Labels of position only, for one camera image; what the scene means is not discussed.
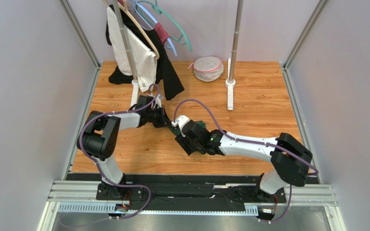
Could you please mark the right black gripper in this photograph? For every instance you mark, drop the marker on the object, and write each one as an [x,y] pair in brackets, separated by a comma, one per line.
[183,145]

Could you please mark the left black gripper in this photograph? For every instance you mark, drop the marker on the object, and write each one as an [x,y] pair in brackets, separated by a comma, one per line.
[164,120]

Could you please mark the dark green cloth napkin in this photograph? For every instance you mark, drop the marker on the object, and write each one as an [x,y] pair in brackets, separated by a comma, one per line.
[199,123]

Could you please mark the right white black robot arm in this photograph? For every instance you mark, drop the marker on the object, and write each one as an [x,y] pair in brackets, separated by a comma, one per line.
[291,160]

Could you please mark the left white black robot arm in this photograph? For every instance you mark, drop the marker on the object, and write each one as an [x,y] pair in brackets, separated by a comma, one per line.
[98,137]

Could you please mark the black hanging garment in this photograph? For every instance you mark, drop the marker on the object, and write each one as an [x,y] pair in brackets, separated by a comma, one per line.
[165,70]

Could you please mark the left white rack foot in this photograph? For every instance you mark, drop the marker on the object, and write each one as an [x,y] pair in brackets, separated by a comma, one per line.
[135,91]

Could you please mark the white rack foot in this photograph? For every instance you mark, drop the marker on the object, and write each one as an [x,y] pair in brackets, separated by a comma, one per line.
[135,91]
[230,84]

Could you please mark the white hanging towel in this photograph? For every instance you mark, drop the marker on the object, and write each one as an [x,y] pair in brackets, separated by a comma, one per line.
[133,54]

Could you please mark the right white rack foot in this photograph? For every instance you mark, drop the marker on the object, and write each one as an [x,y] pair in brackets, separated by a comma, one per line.
[230,84]

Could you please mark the white mesh laundry bag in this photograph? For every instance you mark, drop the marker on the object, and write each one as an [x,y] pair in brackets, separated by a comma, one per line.
[207,69]

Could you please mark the dark red hanging cloth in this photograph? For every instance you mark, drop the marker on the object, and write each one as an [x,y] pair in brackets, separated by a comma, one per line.
[161,33]

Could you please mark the blue plastic hanger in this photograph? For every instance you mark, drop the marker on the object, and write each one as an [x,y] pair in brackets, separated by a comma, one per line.
[152,23]

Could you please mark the teal plastic hanger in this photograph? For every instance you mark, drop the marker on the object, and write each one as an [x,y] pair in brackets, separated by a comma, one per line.
[182,38]

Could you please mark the wooden clothes hanger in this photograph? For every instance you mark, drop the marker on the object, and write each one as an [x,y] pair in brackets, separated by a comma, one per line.
[124,6]

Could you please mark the right metal rack pole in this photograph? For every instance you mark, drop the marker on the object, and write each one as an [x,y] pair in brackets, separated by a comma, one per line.
[235,41]

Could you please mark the metal rack pole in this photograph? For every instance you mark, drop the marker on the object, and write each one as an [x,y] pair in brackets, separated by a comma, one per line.
[235,41]
[125,37]

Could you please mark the left metal rack pole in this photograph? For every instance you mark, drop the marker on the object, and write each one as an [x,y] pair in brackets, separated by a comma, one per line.
[125,37]

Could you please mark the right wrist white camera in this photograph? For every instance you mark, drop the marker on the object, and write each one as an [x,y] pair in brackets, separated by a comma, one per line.
[179,123]

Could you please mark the wrist white camera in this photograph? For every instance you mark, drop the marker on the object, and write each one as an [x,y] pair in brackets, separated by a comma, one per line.
[179,123]
[158,101]

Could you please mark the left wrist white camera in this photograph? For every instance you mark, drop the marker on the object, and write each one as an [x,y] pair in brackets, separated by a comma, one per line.
[158,101]

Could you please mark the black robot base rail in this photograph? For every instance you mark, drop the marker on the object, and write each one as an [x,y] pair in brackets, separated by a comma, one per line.
[183,193]

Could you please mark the aluminium frame rail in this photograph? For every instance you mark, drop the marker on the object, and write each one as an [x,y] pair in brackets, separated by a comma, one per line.
[71,204]

